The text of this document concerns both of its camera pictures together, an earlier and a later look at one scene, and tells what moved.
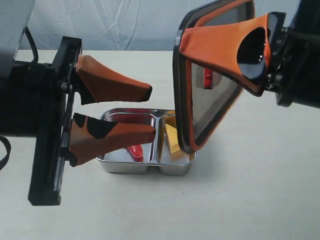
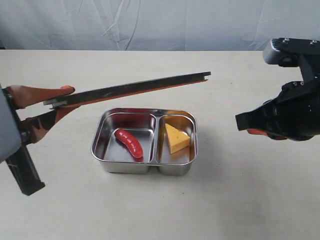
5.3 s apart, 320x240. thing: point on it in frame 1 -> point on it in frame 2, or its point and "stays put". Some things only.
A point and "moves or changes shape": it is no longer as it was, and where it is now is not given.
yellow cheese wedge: x=172 y=136 stays put
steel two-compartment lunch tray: x=156 y=152 stays put
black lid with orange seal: x=201 y=95 moves or changes shape
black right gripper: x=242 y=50 -> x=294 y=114
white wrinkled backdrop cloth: x=104 y=25 stays put
